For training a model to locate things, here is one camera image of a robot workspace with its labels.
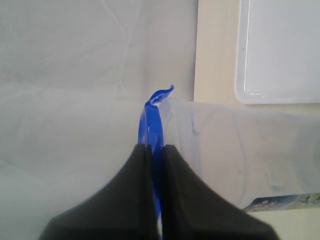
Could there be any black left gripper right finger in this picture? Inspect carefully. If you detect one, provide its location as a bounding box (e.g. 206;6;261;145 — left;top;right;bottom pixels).
161;145;279;240

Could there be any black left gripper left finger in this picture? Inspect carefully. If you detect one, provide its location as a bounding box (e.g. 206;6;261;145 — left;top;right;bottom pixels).
39;144;158;240

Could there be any clear plastic container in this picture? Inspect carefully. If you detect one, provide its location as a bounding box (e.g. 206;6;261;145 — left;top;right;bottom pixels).
159;98;320;212

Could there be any blue container lid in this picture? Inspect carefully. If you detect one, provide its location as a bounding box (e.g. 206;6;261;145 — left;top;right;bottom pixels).
137;85;174;240

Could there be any white plastic tray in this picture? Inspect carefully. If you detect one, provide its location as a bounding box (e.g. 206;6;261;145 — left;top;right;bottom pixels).
234;0;320;105

